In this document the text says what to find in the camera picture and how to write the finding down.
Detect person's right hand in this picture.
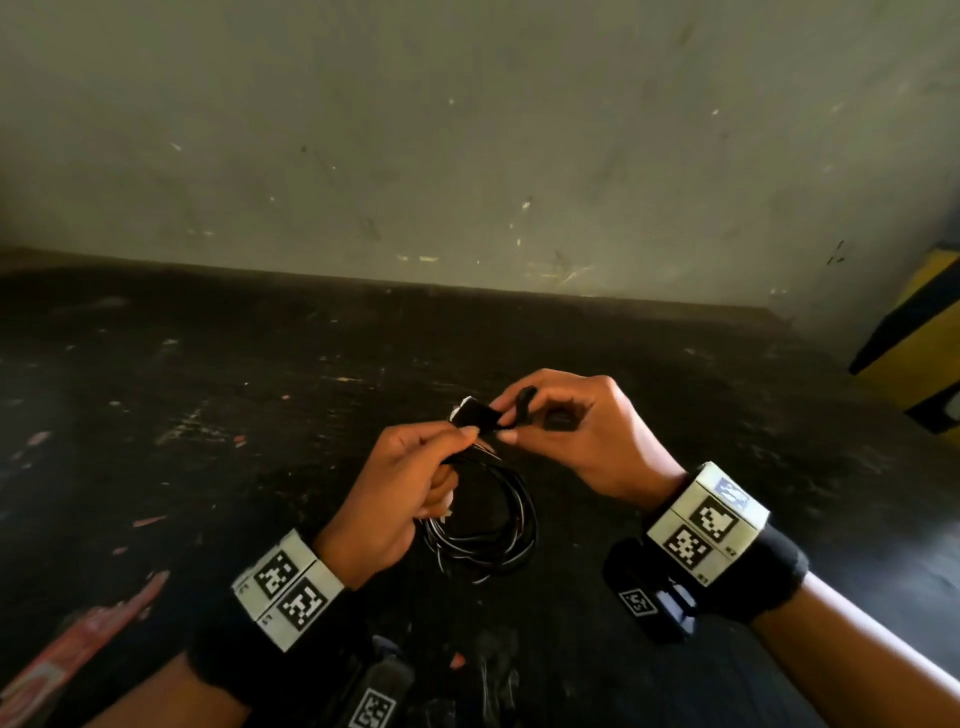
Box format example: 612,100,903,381
491,368,688,513

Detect person's left hand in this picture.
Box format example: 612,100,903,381
311,421,481,592

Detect black cable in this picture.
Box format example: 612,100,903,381
419,386,579,586

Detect person's right forearm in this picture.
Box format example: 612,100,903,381
749,573,960,728

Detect scuffed black table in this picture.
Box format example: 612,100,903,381
0,247,960,728

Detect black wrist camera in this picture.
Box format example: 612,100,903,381
341,637,416,728
602,536,699,646

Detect yellow black striped post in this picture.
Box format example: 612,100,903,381
848,245,960,436

